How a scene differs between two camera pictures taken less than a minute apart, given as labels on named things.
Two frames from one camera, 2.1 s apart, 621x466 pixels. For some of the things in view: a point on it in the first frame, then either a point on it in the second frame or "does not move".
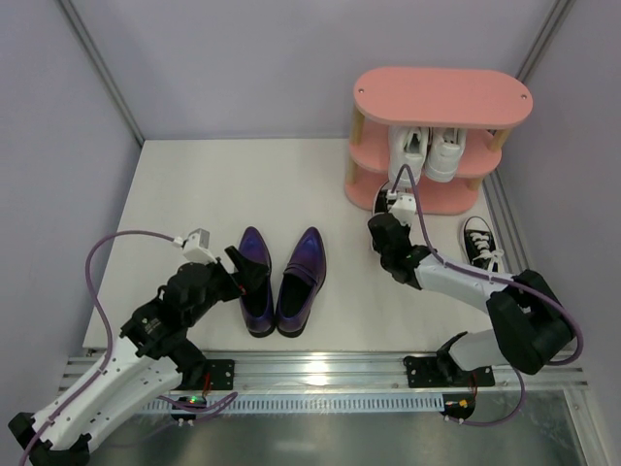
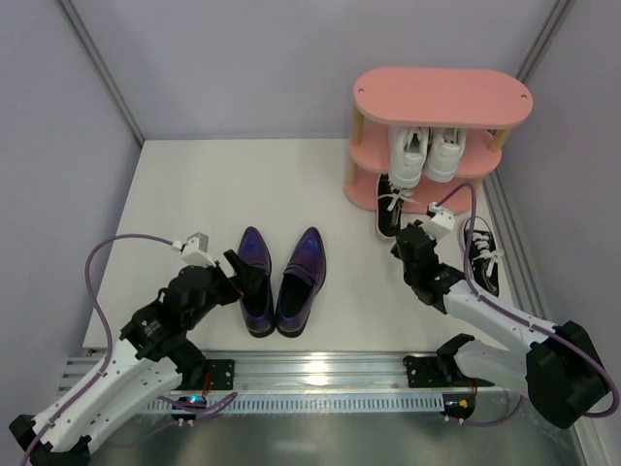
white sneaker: x=446 y=147 does not move
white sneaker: x=407 y=145 does not move
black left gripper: x=233 y=278 does not move
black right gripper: x=383 y=225 to x=409 y=240
